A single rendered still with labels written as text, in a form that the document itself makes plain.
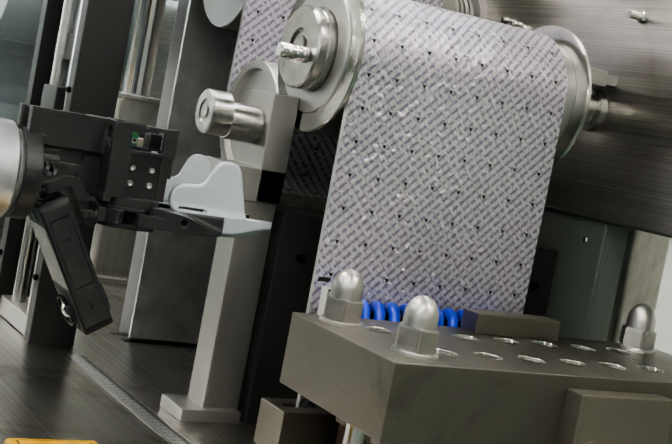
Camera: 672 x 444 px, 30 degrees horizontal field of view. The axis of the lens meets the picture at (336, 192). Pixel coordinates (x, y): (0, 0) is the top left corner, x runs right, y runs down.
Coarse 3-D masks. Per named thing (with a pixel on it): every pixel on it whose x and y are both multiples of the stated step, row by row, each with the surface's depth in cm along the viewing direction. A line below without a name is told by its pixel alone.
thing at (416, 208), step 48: (384, 144) 110; (432, 144) 113; (480, 144) 115; (528, 144) 118; (336, 192) 108; (384, 192) 111; (432, 192) 113; (480, 192) 116; (528, 192) 119; (336, 240) 109; (384, 240) 112; (432, 240) 114; (480, 240) 117; (528, 240) 120; (384, 288) 112; (432, 288) 115; (480, 288) 118
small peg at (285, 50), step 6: (282, 42) 108; (276, 48) 109; (282, 48) 108; (288, 48) 108; (294, 48) 108; (300, 48) 109; (306, 48) 109; (282, 54) 108; (288, 54) 108; (294, 54) 109; (300, 54) 109; (306, 54) 109; (294, 60) 109; (300, 60) 109; (306, 60) 109
